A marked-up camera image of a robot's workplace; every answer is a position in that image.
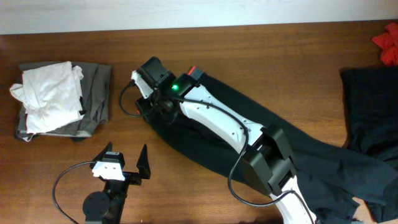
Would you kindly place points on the white folded shirt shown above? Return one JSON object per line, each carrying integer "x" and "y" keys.
{"x": 51, "y": 96}

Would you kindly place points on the black leggings with pink waistband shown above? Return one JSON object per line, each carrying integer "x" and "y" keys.
{"x": 323, "y": 174}

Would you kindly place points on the red cloth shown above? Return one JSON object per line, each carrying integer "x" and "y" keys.
{"x": 387, "y": 42}

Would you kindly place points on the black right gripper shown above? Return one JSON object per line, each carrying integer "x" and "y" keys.
{"x": 147, "y": 112}

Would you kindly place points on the grey folded garment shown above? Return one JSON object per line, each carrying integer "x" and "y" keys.
{"x": 95, "y": 100}

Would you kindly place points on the black garment pile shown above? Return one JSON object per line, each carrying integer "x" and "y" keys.
{"x": 371, "y": 118}

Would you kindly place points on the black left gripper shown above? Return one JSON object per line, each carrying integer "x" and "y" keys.
{"x": 135, "y": 178}

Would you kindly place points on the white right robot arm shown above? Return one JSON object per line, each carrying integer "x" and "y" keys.
{"x": 264, "y": 152}

